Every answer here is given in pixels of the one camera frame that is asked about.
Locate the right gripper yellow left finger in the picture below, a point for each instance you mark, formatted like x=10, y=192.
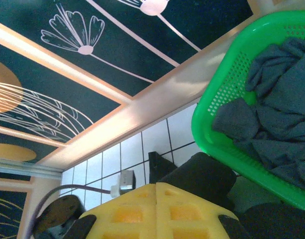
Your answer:
x=122, y=216

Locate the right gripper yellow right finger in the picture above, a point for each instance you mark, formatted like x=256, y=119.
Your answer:
x=187, y=216

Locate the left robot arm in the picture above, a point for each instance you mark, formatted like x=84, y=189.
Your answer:
x=60, y=214

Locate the green plastic mesh basket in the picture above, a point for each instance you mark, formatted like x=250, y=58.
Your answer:
x=204, y=134

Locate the blue-grey t-shirt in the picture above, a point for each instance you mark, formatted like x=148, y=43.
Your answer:
x=291, y=99

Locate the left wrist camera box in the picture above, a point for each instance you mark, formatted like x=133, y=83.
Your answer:
x=127, y=180

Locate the aluminium frame post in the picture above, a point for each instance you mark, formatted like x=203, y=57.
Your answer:
x=23, y=168

